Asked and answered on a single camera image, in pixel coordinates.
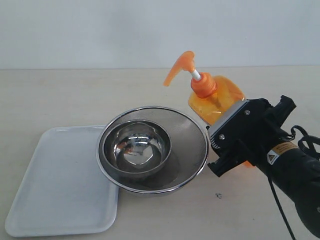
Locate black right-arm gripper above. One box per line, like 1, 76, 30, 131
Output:
207, 95, 297, 177

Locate orange pump soap bottle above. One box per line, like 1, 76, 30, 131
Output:
162, 50, 256, 169

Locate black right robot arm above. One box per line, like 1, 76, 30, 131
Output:
207, 95, 320, 237

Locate small stainless steel bowl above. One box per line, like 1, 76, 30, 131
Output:
98, 119, 172, 179

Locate steel mesh strainer basket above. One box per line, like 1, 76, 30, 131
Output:
96, 106, 209, 197

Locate white rectangular plastic tray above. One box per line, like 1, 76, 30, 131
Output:
4, 125, 119, 237

